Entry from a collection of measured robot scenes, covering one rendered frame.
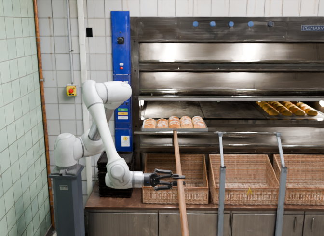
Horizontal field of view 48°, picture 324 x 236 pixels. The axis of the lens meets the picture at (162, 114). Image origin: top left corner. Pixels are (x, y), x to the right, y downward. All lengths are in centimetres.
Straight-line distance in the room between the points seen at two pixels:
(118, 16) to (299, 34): 159
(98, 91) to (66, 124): 134
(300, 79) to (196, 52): 97
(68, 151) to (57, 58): 107
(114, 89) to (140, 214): 125
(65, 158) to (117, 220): 81
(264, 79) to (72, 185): 189
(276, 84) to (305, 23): 58
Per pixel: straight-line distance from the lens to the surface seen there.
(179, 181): 206
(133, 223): 321
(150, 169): 350
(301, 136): 367
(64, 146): 268
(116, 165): 189
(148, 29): 331
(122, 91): 232
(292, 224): 336
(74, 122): 353
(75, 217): 288
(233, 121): 346
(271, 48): 344
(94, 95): 223
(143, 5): 330
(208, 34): 333
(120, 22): 329
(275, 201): 327
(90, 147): 273
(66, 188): 277
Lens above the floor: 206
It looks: 14 degrees down
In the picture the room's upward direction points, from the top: straight up
